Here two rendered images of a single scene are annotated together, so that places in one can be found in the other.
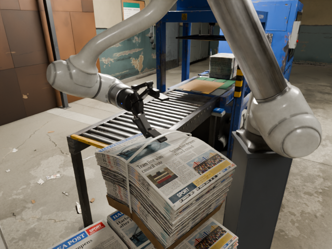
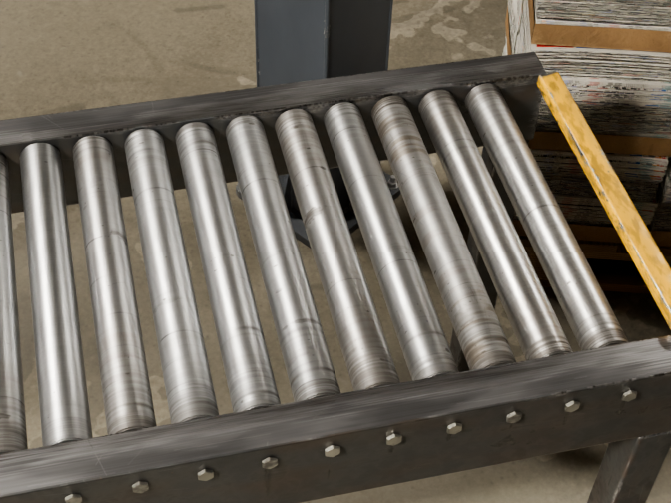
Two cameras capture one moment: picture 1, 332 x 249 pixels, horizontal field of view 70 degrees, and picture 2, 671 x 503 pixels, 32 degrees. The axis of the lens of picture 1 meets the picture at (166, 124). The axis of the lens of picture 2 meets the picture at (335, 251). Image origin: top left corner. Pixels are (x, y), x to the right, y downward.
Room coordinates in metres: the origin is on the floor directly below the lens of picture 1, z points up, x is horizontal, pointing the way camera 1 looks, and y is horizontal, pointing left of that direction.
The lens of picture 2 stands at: (2.18, 0.86, 1.78)
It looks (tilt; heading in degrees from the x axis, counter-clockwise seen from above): 48 degrees down; 224
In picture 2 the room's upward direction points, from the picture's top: 2 degrees clockwise
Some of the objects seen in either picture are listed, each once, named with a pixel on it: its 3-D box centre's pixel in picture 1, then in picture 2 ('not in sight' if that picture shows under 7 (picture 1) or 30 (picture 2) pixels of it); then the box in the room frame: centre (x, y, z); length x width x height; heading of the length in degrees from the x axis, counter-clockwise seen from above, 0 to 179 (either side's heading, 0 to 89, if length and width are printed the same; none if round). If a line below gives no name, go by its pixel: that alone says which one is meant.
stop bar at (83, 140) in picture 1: (97, 144); (611, 190); (1.22, 0.40, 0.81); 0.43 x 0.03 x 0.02; 59
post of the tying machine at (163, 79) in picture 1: (161, 87); not in sight; (2.63, 0.05, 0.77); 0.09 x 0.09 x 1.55; 59
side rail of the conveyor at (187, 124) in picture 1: (187, 125); (46, 161); (1.66, -0.16, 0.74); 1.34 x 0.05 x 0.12; 149
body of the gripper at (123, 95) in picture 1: (133, 103); not in sight; (0.81, 0.11, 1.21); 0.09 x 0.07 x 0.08; 42
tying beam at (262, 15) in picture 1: (212, 17); not in sight; (2.66, -0.47, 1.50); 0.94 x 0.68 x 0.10; 59
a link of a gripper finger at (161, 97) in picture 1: (158, 96); not in sight; (0.70, 0.02, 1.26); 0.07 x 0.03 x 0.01; 42
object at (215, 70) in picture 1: (225, 65); not in sight; (3.15, -0.77, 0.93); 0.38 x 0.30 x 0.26; 149
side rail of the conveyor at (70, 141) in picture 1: (134, 113); (81, 495); (1.91, 0.27, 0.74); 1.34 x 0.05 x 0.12; 149
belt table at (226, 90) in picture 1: (207, 89); not in sight; (2.66, -0.47, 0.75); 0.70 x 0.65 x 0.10; 149
